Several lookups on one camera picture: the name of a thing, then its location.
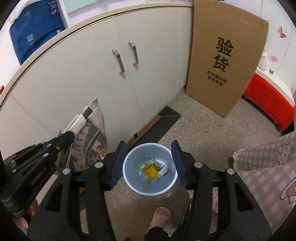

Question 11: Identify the large brown cardboard box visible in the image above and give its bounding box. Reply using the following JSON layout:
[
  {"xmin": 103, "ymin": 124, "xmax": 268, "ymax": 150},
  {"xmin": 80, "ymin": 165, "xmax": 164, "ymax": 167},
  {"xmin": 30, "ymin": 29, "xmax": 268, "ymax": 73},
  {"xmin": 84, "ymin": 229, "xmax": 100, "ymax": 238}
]
[{"xmin": 186, "ymin": 1, "xmax": 269, "ymax": 118}]

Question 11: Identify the light blue trash bin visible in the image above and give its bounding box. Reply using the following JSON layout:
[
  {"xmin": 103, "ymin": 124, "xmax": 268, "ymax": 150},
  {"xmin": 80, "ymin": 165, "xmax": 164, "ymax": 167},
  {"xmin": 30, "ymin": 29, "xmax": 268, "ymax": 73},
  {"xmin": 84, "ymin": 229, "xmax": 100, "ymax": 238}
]
[{"xmin": 122, "ymin": 143, "xmax": 178, "ymax": 196}]

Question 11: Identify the pink checkered tablecloth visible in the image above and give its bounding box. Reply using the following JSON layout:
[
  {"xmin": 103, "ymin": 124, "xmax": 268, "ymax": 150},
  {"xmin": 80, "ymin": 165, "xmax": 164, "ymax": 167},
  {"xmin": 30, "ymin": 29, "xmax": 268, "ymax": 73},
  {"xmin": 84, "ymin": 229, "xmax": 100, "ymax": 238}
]
[{"xmin": 187, "ymin": 131, "xmax": 296, "ymax": 235}]

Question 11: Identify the white plastic bag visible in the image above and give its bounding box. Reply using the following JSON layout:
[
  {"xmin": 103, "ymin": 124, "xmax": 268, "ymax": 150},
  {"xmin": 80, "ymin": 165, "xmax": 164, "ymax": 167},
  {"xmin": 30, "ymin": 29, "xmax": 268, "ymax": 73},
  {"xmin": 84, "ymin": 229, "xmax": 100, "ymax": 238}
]
[{"xmin": 258, "ymin": 49, "xmax": 274, "ymax": 75}]

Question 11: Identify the pink slipper foot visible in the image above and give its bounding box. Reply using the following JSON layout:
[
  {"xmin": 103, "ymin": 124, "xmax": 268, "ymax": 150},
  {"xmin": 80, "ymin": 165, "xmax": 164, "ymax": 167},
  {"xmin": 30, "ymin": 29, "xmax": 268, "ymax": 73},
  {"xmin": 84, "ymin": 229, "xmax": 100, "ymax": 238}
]
[{"xmin": 147, "ymin": 207, "xmax": 171, "ymax": 232}]

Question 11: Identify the red storage bench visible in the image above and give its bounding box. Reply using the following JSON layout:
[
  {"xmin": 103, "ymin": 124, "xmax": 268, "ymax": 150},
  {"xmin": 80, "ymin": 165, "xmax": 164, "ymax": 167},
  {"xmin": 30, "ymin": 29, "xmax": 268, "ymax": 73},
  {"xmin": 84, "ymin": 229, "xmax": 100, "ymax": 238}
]
[{"xmin": 243, "ymin": 68, "xmax": 295, "ymax": 132}]

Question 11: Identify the blue paper bag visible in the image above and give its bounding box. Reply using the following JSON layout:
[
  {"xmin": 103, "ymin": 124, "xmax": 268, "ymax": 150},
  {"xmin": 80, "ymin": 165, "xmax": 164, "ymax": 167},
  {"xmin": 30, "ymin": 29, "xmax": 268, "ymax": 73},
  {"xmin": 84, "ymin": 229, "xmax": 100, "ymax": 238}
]
[{"xmin": 9, "ymin": 1, "xmax": 65, "ymax": 64}]

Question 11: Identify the white cabinet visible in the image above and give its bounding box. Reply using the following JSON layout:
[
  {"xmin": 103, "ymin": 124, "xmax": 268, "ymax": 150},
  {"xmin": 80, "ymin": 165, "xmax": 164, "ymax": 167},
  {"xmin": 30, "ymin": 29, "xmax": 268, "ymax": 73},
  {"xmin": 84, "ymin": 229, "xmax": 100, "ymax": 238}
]
[{"xmin": 1, "ymin": 3, "xmax": 193, "ymax": 158}]

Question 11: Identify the yellow wrapper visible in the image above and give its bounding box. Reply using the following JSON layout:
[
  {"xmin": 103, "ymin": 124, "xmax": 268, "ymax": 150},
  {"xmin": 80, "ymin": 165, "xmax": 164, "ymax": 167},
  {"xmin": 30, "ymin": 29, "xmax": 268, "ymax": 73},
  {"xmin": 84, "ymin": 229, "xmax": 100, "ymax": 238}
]
[{"xmin": 139, "ymin": 162, "xmax": 161, "ymax": 184}]

